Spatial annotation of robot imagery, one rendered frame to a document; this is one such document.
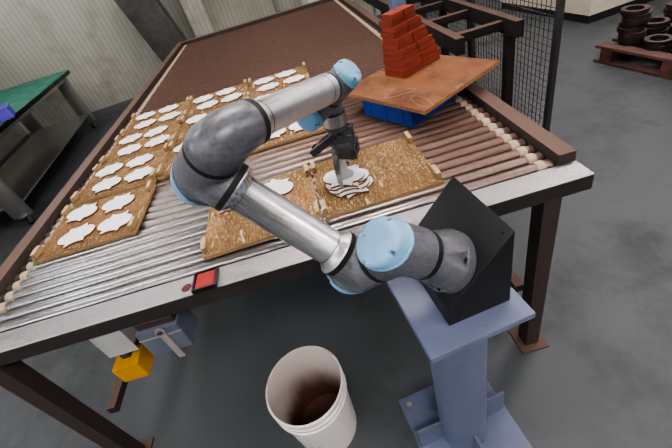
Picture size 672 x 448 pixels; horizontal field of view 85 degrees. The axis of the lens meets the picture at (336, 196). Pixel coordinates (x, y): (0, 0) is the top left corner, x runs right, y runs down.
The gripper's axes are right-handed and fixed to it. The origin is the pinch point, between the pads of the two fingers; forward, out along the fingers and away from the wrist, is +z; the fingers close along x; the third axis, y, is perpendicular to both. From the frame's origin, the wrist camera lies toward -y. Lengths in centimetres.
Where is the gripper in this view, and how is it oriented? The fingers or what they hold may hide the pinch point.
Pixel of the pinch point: (343, 176)
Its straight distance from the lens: 129.1
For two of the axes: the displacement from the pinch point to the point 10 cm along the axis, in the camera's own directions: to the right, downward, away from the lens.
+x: 1.6, -6.3, 7.6
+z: 2.4, 7.7, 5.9
